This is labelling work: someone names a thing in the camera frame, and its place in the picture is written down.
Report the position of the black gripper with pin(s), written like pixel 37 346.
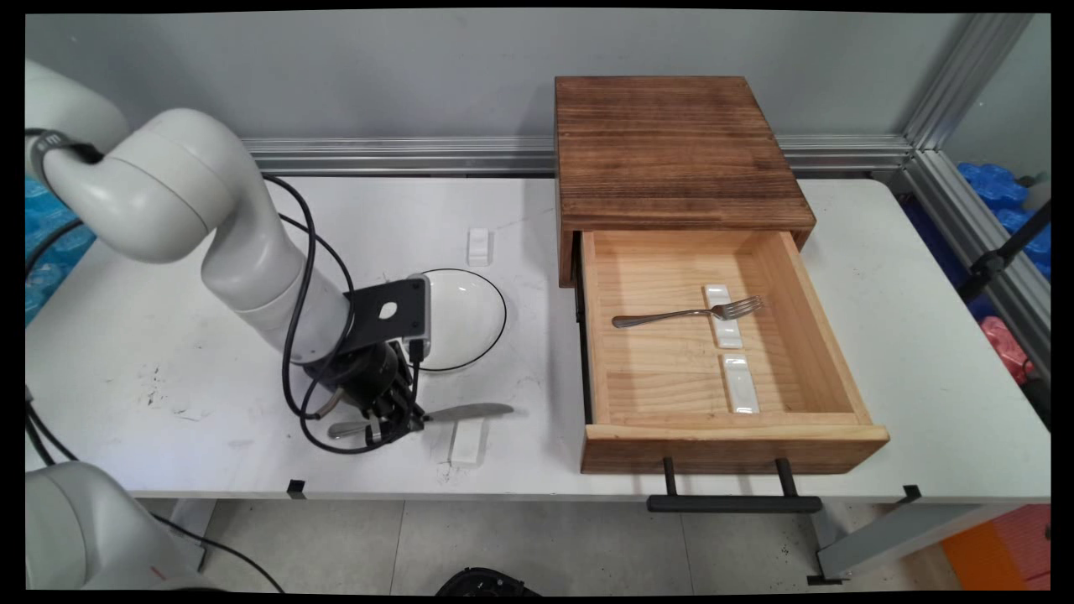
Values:
pixel 369 373

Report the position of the silver metal knife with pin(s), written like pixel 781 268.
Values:
pixel 470 411

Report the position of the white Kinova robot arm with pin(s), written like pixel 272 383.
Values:
pixel 168 184

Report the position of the white ceramic cutlery rest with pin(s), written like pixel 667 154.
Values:
pixel 727 334
pixel 478 247
pixel 741 384
pixel 466 445

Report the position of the small black table clip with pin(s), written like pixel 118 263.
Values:
pixel 295 487
pixel 910 492

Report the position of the white plate with black rim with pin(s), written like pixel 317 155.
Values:
pixel 470 323

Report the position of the black round object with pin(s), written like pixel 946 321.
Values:
pixel 482 583

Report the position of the grey metal table leg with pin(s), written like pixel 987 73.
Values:
pixel 191 524
pixel 898 537

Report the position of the light wooden drawer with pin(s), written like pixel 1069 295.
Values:
pixel 663 377

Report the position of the silver metal fork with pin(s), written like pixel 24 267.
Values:
pixel 671 316

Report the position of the blue plastic bag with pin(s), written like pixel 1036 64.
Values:
pixel 50 268
pixel 998 189

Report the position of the dark brown wooden cabinet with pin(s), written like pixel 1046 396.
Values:
pixel 671 151

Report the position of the pink plastic bag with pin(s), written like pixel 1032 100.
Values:
pixel 1005 344

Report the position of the orange box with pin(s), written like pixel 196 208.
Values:
pixel 1003 549

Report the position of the black stand pole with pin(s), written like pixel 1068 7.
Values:
pixel 1003 256

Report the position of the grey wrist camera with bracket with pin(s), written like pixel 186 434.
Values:
pixel 386 312

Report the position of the long aluminium frame rail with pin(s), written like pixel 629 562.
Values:
pixel 419 156

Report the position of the aluminium frame side rail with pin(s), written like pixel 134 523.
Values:
pixel 973 226

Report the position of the aluminium frame upright post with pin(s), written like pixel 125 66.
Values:
pixel 965 80

